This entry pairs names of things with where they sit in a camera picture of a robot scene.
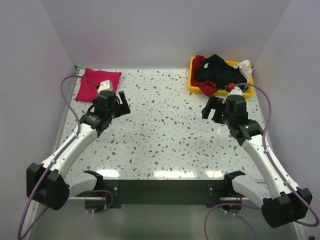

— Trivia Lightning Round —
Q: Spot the yellow plastic bin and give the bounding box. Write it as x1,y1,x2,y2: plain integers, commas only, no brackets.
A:
188,56,255,98

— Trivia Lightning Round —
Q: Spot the folded pink t shirt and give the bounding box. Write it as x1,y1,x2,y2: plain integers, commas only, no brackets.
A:
75,68,122,103

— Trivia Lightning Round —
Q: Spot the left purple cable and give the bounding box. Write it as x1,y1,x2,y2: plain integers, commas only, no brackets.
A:
17,75,101,240

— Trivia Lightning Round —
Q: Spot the aluminium frame rail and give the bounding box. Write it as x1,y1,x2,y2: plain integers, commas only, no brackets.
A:
53,65,82,161

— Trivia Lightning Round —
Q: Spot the dark red t shirt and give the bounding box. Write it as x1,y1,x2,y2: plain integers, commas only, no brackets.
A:
191,55,218,97

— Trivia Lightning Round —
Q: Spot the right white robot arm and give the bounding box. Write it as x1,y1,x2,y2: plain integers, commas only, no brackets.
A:
201,95,313,228

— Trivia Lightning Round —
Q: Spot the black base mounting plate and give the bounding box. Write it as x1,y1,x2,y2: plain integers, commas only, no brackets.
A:
84,179,247,209

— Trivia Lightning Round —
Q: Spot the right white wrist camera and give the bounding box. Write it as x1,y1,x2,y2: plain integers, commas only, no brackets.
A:
222,83,243,104

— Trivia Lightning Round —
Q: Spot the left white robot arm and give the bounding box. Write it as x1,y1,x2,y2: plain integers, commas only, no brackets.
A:
26,90,131,211

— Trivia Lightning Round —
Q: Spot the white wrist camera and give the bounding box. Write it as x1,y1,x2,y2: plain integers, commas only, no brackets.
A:
97,80,113,94
222,83,243,104

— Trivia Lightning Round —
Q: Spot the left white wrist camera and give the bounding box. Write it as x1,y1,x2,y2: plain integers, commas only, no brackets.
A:
97,80,113,94

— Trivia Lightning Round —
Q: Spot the black t shirt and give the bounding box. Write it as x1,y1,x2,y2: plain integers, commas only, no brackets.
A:
202,54,247,90

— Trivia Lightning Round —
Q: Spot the white t shirt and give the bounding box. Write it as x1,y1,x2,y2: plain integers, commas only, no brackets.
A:
234,59,253,83

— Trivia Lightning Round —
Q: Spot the green t shirt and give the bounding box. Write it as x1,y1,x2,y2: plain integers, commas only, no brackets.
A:
242,86,249,93

